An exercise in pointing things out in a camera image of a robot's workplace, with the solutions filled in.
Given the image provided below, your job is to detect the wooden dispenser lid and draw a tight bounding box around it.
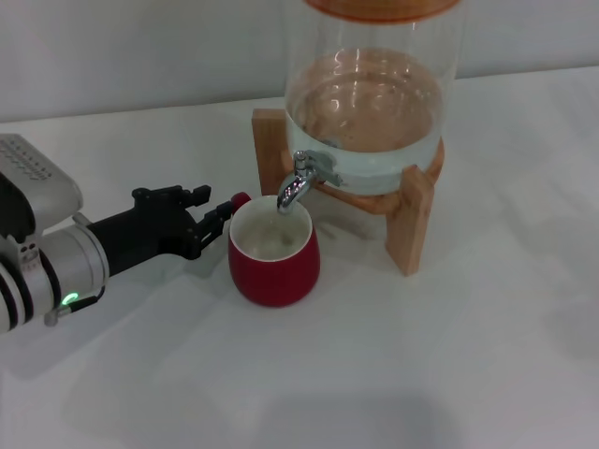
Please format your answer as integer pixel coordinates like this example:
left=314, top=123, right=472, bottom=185
left=302, top=0, right=462, bottom=21

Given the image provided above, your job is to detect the glass water dispenser jar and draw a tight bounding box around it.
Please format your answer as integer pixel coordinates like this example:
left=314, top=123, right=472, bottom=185
left=280, top=0, right=467, bottom=194

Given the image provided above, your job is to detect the chrome faucet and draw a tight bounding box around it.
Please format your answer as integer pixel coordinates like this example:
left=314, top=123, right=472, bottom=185
left=277, top=149, right=345, bottom=215

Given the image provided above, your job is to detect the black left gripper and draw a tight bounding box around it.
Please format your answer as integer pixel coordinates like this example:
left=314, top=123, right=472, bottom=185
left=86, top=184, right=238, bottom=278

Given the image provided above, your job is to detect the red ceramic cup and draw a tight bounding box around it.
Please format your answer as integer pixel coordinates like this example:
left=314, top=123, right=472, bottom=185
left=227, top=191, right=320, bottom=309

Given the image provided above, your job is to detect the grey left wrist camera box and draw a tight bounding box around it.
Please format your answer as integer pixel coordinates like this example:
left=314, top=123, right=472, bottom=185
left=0, top=134, right=84, bottom=239

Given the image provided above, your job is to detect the wooden dispenser stand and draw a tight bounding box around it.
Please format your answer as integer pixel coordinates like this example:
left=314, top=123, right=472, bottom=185
left=251, top=108, right=446, bottom=278

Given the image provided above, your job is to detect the left arm cable with plug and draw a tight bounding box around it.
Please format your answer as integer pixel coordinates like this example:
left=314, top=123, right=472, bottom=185
left=44, top=285, right=107, bottom=327

